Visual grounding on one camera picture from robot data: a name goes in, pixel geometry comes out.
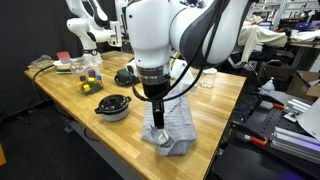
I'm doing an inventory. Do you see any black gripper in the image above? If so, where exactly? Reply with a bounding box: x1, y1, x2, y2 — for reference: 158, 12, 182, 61
142, 79, 172, 129

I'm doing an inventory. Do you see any grey striped towel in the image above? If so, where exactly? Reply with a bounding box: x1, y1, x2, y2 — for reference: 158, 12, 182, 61
141, 83, 198, 157

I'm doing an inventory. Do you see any white pot with black lid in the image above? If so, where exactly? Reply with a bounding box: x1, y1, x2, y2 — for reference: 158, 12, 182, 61
94, 94, 132, 123

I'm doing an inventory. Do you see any green zip case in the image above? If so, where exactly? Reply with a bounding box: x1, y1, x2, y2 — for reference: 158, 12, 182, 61
114, 68, 141, 87

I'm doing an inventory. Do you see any clear plastic jar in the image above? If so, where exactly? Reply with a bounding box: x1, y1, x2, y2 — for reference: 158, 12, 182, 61
199, 67, 218, 89

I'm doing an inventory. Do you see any plastic container with items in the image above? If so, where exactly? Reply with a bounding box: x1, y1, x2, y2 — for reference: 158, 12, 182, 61
68, 57, 91, 75

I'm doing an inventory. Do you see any black perforated workbench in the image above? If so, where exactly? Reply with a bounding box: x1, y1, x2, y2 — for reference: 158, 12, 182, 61
212, 106, 320, 180

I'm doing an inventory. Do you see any stack of plates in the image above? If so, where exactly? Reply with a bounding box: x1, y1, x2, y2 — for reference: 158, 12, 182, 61
53, 59, 73, 75

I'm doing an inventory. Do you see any black office chair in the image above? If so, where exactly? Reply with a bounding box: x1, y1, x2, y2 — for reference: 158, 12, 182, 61
228, 41, 264, 73

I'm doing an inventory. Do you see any white spray bottle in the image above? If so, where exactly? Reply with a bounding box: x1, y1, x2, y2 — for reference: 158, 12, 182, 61
259, 76, 277, 96

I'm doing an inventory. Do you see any red translucent card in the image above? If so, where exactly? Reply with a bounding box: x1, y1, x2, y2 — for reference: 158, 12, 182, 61
55, 51, 72, 66

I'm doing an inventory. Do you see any crumpled clear plastic bag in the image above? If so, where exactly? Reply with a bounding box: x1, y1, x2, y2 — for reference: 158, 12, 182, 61
28, 54, 54, 70

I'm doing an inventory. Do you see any cream garment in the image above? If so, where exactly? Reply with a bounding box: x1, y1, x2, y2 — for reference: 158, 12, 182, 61
238, 24, 288, 63

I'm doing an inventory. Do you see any aluminium extrusion bar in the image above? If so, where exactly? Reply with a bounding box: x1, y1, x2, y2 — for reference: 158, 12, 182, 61
271, 126, 320, 147
269, 139, 320, 165

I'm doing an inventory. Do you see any short aluminium profile piece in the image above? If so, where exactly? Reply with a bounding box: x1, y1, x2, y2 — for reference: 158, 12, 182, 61
283, 98, 313, 123

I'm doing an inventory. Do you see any brown cardboard box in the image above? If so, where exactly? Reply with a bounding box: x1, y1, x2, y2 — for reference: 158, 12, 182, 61
286, 69, 320, 103

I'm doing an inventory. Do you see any white sheet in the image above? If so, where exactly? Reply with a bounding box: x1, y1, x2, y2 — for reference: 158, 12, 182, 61
297, 98, 320, 143

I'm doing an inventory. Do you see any black backdrop curtain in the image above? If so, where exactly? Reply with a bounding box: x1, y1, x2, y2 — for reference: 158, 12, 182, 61
0, 0, 118, 118

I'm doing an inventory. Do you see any metal shelving rack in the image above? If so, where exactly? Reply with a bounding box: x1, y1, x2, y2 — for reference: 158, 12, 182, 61
249, 0, 320, 31

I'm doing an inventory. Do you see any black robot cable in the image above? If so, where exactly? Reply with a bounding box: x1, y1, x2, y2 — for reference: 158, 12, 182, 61
130, 0, 231, 103

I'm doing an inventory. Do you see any grey table frame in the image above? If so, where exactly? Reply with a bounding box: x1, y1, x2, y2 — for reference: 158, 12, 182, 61
54, 103, 144, 180

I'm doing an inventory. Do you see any orange handled clamp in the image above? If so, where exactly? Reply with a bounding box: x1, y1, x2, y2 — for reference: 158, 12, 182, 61
234, 129, 269, 148

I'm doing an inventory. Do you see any orange handled tool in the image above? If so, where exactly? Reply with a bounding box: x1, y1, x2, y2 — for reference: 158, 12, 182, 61
253, 93, 287, 111

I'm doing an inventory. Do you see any black table cable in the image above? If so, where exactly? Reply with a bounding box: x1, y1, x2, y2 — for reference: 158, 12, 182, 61
31, 64, 73, 123

